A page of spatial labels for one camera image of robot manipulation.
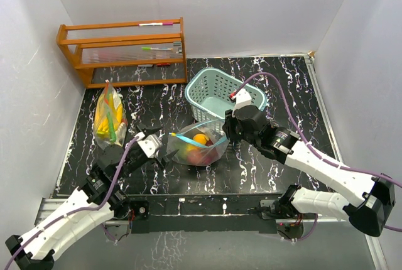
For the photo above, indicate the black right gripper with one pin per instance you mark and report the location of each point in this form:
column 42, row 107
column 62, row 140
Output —
column 228, row 126

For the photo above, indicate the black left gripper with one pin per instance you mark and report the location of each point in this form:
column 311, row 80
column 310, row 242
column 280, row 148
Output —
column 164, row 159

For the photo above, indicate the small yellow orange fruit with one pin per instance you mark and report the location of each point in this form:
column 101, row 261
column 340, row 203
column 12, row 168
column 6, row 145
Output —
column 201, row 139

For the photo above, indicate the clear bag blue zipper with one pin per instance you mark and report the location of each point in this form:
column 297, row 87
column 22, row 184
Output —
column 214, row 149

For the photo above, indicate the brown passion fruit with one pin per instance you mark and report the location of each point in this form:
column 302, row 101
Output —
column 196, row 157

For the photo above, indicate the clear bag orange zipper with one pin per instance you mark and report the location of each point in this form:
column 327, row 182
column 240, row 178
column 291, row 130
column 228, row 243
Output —
column 121, row 132

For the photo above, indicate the yellow banana bunch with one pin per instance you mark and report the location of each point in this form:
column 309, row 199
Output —
column 111, row 102

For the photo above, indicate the orange green mango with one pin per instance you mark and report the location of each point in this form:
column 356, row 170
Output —
column 185, row 149

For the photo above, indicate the green chili pepper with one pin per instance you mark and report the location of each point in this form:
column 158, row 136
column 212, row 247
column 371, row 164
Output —
column 104, row 126

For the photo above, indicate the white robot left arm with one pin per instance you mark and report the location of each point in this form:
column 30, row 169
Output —
column 96, row 200

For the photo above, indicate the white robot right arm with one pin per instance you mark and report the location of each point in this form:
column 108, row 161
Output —
column 365, row 200

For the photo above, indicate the light green plastic basket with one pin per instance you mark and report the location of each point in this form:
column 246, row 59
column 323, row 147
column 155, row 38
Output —
column 208, row 94

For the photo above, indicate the green pen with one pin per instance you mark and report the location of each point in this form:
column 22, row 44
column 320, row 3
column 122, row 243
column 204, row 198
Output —
column 148, row 48

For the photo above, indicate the orange wooden shelf rack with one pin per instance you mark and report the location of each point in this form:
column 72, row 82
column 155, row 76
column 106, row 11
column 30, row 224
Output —
column 89, row 47

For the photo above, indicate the small grey box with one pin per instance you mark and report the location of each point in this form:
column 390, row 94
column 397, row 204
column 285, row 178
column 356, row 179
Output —
column 177, row 47

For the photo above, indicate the pink white pen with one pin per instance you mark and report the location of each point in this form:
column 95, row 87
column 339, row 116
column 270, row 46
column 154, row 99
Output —
column 156, row 24

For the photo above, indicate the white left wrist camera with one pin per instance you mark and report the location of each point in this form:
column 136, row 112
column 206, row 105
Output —
column 150, row 145

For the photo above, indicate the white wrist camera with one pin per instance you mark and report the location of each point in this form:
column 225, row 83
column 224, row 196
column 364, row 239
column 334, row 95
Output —
column 150, row 145
column 241, row 98

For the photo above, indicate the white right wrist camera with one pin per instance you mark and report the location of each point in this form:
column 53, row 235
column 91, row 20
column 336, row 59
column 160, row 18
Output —
column 241, row 98

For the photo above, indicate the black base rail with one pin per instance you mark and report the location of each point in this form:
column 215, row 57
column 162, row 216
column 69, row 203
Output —
column 200, row 213

